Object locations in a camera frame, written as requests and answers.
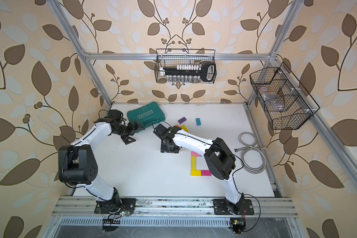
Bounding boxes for green plastic tool case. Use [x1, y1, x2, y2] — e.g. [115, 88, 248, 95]
[127, 102, 166, 129]

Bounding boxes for right wire basket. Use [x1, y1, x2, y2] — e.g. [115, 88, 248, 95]
[250, 62, 320, 130]

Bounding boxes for long yellow-green block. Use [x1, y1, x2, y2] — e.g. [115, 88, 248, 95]
[190, 156, 196, 171]

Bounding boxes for back wire basket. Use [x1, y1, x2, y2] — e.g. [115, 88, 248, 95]
[154, 48, 217, 84]

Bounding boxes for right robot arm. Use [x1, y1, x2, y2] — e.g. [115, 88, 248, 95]
[154, 124, 245, 214]

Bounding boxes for pink block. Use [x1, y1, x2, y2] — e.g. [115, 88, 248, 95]
[191, 151, 201, 157]

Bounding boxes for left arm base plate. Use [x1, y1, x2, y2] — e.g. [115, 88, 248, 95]
[94, 198, 136, 216]

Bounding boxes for purple block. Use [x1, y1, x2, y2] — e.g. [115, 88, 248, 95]
[178, 117, 186, 124]

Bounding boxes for black tool in basket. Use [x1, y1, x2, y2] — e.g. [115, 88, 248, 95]
[155, 62, 217, 83]

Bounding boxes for teal block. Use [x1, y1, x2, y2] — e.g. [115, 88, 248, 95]
[195, 118, 201, 126]

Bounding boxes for plastic bag in basket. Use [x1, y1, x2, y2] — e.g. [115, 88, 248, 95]
[259, 87, 285, 111]

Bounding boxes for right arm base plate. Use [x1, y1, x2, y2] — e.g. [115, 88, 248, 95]
[212, 198, 255, 216]

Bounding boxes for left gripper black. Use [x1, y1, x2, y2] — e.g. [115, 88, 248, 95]
[112, 120, 145, 143]

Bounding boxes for metal flexible hose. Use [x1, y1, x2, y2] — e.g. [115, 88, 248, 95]
[234, 131, 267, 175]

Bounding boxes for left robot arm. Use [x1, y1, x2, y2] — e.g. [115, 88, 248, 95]
[58, 110, 145, 214]

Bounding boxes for wire basket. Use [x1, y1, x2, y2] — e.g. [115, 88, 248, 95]
[250, 62, 320, 130]
[154, 48, 217, 84]

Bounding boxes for magenta block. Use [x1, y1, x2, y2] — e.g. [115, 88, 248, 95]
[201, 170, 212, 177]

